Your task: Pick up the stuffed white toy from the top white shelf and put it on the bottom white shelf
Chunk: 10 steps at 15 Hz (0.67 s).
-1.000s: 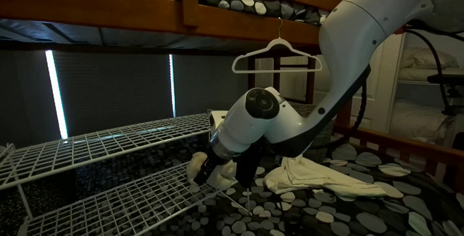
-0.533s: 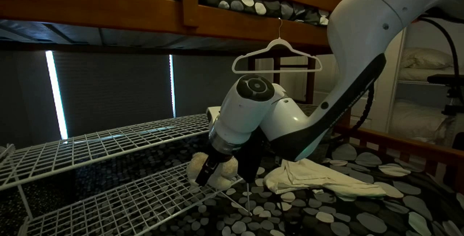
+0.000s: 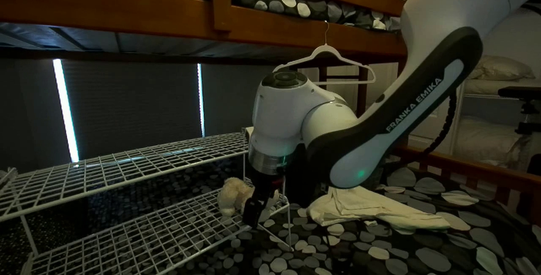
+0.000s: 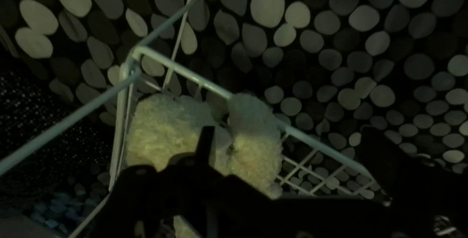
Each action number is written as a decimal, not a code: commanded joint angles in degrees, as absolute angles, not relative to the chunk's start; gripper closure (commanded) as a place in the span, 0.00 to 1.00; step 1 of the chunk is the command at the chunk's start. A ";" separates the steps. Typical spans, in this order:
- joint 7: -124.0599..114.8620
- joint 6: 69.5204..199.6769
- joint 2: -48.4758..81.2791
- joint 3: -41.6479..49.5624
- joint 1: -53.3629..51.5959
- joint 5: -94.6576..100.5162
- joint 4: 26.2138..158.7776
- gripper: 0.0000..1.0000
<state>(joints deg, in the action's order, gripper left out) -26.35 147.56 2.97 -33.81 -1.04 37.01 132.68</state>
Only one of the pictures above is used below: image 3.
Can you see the stuffed white toy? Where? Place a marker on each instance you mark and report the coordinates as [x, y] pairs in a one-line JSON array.
[[232, 192]]

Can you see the wooden bunk bed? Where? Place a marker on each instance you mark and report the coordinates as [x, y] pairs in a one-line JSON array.
[[127, 9]]

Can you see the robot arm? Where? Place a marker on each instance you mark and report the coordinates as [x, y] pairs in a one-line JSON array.
[[444, 13]]

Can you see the white pillow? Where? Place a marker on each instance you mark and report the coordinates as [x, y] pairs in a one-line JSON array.
[[501, 68]]

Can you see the dark window blinds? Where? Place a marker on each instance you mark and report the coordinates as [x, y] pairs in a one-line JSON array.
[[135, 106]]

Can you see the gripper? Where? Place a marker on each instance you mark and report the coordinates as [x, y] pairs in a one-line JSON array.
[[267, 184]]

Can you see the white cloth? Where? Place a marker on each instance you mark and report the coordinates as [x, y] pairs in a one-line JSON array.
[[363, 209]]

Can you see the camera on mount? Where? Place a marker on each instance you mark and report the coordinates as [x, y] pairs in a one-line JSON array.
[[526, 110]]

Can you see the white bunk bed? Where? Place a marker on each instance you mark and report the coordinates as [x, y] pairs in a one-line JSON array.
[[482, 140]]

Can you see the white clothes hanger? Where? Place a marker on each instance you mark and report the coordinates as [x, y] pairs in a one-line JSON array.
[[338, 57]]

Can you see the pebble pattern bedspread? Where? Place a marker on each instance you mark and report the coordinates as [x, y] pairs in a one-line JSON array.
[[401, 249]]

